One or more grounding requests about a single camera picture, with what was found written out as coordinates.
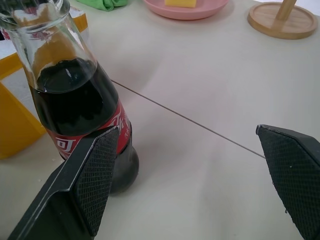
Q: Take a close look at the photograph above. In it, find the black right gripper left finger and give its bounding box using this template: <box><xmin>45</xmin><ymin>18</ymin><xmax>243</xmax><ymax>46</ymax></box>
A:
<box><xmin>7</xmin><ymin>124</ymin><xmax>121</xmax><ymax>240</ymax></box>

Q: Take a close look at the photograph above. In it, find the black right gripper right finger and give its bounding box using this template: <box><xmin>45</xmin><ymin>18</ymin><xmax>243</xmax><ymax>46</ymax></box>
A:
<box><xmin>255</xmin><ymin>124</ymin><xmax>320</xmax><ymax>240</ymax></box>

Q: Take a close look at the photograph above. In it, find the glass cola bottle red label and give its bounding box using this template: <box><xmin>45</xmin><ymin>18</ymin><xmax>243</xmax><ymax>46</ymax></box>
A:
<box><xmin>0</xmin><ymin>0</ymin><xmax>140</xmax><ymax>193</ymax></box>

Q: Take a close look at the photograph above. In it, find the white foam box yellow tape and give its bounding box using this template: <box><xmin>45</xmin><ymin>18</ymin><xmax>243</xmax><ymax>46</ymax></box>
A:
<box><xmin>69</xmin><ymin>6</ymin><xmax>89</xmax><ymax>35</ymax></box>

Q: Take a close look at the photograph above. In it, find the wooden tree rack round base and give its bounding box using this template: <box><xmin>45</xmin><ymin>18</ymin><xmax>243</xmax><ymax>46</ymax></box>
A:
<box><xmin>247</xmin><ymin>0</ymin><xmax>318</xmax><ymax>40</ymax></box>

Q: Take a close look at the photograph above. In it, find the green cloth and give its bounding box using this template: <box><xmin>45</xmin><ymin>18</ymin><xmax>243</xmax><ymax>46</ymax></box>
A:
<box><xmin>76</xmin><ymin>0</ymin><xmax>130</xmax><ymax>12</ymax></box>

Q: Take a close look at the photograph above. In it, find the pink plate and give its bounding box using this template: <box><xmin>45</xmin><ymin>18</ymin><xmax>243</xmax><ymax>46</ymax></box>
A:
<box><xmin>142</xmin><ymin>0</ymin><xmax>230</xmax><ymax>21</ymax></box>

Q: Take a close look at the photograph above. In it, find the yellow sponge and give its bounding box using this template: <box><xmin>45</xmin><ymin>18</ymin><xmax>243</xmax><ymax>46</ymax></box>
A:
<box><xmin>164</xmin><ymin>0</ymin><xmax>198</xmax><ymax>8</ymax></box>

